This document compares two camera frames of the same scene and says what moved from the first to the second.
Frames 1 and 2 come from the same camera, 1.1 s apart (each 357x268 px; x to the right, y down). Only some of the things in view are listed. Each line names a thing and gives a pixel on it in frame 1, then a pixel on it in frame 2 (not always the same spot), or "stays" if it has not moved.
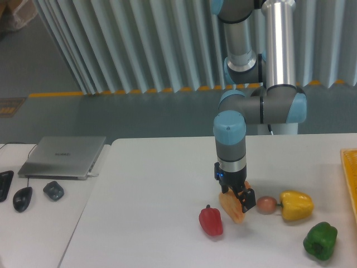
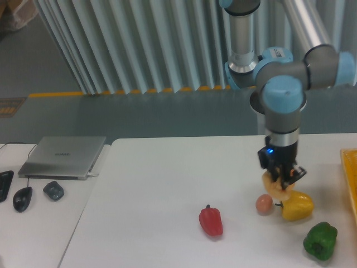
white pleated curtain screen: (115, 46) stays
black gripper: (236, 180) -> (273, 157)
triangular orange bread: (231, 204) -> (275, 188)
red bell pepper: (210, 220) stays
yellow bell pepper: (295, 205) stays
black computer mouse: (22, 199) stays
